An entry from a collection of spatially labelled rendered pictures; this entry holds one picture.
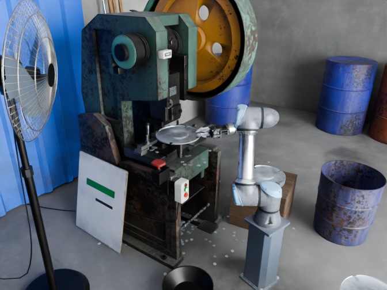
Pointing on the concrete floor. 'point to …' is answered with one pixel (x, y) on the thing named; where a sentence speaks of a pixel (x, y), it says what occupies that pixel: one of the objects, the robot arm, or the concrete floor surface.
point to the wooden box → (287, 198)
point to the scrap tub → (347, 201)
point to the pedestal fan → (22, 82)
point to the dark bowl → (188, 279)
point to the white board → (101, 199)
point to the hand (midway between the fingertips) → (197, 132)
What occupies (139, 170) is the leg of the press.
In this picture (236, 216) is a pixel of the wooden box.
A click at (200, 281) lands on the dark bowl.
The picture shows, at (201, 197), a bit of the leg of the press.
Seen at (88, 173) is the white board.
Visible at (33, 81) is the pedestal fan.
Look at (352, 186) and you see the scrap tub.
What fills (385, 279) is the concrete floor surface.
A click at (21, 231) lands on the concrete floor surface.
